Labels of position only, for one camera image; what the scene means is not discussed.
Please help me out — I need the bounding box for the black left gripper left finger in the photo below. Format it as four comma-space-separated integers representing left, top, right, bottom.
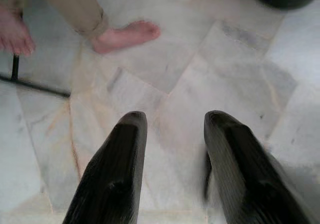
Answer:
61, 111, 149, 224

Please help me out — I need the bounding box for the beige trouser leg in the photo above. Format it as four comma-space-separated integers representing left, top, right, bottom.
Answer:
0, 0, 111, 38

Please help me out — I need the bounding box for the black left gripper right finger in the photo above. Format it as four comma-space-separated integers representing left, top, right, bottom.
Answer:
203, 110, 315, 224

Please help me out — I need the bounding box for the black metal floor rod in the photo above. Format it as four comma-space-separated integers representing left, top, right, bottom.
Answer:
0, 53, 72, 98

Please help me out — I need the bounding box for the person's bare foot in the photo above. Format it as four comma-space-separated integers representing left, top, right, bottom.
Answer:
90, 20, 161, 55
0, 5, 36, 57

